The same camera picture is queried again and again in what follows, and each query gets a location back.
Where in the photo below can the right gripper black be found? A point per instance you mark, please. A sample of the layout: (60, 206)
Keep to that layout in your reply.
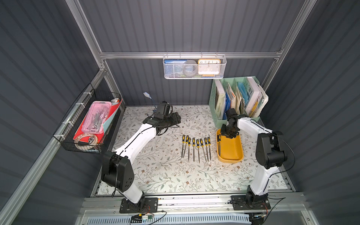
(227, 133)

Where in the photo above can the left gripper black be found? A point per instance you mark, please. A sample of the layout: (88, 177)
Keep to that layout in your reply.
(171, 119)

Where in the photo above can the yellow black file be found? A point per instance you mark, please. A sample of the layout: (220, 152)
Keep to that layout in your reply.
(185, 144)
(183, 141)
(209, 147)
(198, 151)
(219, 144)
(188, 152)
(202, 145)
(194, 144)
(206, 149)

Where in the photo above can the yellow storage tray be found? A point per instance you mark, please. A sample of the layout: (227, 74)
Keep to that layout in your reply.
(231, 149)

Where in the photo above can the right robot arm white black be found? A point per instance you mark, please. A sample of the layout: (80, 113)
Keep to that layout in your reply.
(270, 153)

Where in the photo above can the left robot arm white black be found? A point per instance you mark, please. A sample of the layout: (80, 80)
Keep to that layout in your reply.
(117, 170)

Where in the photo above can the green file organizer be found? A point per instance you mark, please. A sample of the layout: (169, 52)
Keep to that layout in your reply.
(232, 93)

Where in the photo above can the blue box in basket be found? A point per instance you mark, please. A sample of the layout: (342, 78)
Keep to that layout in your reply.
(173, 67)

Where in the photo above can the pink plastic tool case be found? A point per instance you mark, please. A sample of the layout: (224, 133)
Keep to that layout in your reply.
(96, 116)

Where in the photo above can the blue desk lamp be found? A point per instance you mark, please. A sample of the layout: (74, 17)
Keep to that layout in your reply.
(147, 95)

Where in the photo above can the white book in organizer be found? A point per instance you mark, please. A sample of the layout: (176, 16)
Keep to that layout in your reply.
(255, 96)

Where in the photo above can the grey tape roll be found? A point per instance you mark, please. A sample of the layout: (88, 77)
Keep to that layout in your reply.
(190, 68)

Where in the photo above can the yellow white clock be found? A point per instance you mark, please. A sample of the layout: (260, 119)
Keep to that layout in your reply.
(209, 67)

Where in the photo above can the red folder in basket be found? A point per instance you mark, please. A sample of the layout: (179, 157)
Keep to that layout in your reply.
(114, 109)

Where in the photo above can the clear tape roll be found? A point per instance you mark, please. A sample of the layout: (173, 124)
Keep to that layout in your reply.
(86, 138)

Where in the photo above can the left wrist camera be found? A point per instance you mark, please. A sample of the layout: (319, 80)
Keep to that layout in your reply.
(164, 109)

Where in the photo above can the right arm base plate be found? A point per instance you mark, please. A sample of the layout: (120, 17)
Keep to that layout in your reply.
(250, 202)

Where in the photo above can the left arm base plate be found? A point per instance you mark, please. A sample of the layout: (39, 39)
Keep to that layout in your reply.
(145, 205)

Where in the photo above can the black wire side basket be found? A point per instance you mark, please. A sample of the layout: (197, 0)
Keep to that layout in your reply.
(72, 123)

